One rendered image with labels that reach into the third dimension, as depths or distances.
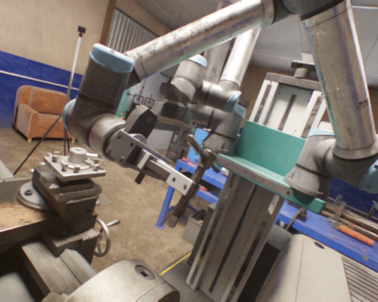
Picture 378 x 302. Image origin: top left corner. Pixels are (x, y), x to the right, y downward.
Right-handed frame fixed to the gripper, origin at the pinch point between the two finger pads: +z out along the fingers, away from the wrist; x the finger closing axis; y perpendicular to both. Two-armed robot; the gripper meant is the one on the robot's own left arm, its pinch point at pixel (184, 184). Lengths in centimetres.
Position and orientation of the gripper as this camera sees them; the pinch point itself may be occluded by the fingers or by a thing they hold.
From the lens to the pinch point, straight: 36.5
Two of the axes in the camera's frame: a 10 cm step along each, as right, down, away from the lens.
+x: -3.4, -3.2, -8.9
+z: 7.8, 4.3, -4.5
